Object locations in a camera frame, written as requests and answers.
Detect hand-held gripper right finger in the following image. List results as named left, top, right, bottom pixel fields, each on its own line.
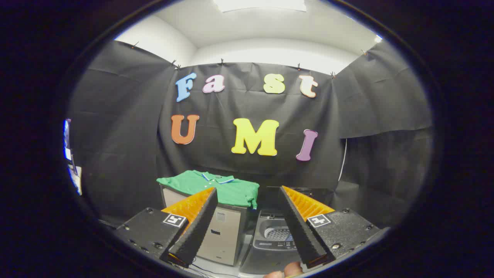
left=279, top=185, right=388, bottom=273

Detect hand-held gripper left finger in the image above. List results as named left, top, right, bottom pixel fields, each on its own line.
left=116, top=187, right=218, bottom=269

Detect grey washing machine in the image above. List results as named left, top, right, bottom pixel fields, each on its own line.
left=239, top=208, right=309, bottom=275

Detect dark washing machine lid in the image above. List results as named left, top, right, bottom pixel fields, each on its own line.
left=259, top=186, right=335, bottom=213

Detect green polo shirt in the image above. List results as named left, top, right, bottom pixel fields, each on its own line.
left=156, top=170, right=260, bottom=210

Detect beige cabinet with dark sides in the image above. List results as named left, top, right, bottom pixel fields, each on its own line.
left=159, top=185, right=247, bottom=267

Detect black floor cables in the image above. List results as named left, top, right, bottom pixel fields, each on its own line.
left=189, top=263, right=236, bottom=278

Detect white hanging cable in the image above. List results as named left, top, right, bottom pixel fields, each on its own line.
left=338, top=138, right=348, bottom=182

